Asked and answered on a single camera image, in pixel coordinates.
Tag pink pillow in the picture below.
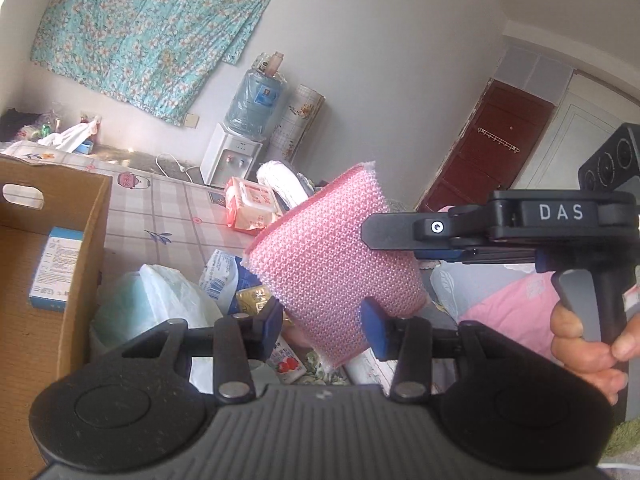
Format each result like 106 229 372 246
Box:
459 275 562 361

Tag patterned paper roll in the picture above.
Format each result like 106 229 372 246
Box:
267 84 327 163

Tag black bag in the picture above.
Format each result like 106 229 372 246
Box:
0 107 41 142

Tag blue water bottle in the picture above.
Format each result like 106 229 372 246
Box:
223 67 288 143

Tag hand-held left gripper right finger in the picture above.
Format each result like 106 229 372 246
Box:
360 297 506 403

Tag white cable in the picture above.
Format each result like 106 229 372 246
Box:
155 152 203 183

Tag red wet wipes pack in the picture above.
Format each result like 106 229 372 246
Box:
223 176 283 233

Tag person's right hand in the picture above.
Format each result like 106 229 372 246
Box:
550 304 640 407

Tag blue and white carton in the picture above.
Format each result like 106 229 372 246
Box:
28 227 85 313

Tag white bag with green contents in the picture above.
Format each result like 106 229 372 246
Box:
90 263 226 366

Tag white door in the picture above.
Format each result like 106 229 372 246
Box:
520 72 628 192

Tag white water dispenser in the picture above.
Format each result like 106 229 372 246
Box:
200 122 264 188

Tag white hook rack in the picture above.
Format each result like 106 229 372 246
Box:
476 127 521 154

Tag grey blue pillow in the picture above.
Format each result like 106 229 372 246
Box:
430 260 506 323

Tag pink knitted sponge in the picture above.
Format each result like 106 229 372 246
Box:
240 161 428 368

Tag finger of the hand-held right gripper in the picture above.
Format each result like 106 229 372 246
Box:
362 200 493 252
415 248 538 267

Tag blue wet wipes pack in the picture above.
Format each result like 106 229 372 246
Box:
200 249 266 316

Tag brown door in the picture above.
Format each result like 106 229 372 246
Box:
417 79 556 213

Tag gold carton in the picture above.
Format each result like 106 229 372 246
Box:
235 286 275 317

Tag cardboard box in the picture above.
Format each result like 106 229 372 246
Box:
0 155 113 471

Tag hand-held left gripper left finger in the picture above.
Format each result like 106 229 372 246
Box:
120 302 285 406

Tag white plastic bag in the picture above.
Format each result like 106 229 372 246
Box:
37 120 98 153

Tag white rolled quilt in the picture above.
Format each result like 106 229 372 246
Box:
256 160 313 211

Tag teal floral wall cloth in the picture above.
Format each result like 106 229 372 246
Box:
30 0 283 126

